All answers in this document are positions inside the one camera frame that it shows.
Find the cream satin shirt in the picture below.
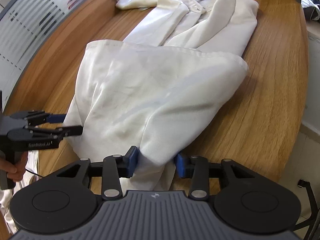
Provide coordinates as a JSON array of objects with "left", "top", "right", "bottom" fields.
[{"left": 64, "top": 0, "right": 259, "bottom": 191}]

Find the person left hand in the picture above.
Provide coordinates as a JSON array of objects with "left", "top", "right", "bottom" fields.
[{"left": 0, "top": 152, "right": 28, "bottom": 182}]

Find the beige garment pile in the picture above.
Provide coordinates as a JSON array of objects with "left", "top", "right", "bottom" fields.
[{"left": 1, "top": 151, "right": 40, "bottom": 235}]

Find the frosted glass desk partition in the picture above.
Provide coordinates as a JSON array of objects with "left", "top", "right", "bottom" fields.
[{"left": 1, "top": 0, "right": 85, "bottom": 106}]

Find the black thin cable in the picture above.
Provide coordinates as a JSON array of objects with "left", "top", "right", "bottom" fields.
[{"left": 24, "top": 168, "right": 43, "bottom": 179}]

